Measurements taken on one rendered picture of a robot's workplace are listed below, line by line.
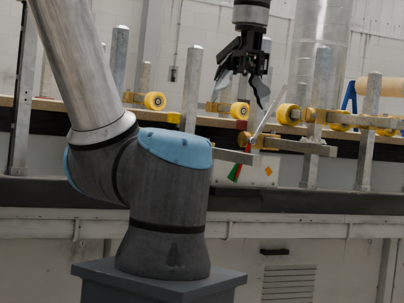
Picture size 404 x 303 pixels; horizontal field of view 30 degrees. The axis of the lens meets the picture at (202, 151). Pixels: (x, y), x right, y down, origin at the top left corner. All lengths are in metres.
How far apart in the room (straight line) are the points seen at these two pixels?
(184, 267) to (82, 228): 0.76
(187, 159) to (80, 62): 0.28
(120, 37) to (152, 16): 7.79
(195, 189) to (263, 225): 1.06
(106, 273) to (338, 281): 1.76
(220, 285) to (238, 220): 0.95
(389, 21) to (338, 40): 6.11
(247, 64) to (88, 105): 0.49
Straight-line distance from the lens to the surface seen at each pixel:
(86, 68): 1.48
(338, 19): 6.42
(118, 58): 2.11
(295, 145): 2.27
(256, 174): 2.38
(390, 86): 9.59
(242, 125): 2.45
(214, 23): 10.55
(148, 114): 2.35
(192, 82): 2.23
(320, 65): 2.53
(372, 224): 2.81
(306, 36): 6.39
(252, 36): 1.83
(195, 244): 1.45
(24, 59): 2.00
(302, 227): 2.58
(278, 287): 2.86
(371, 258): 3.17
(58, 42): 1.47
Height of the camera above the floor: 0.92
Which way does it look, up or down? 3 degrees down
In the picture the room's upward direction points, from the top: 6 degrees clockwise
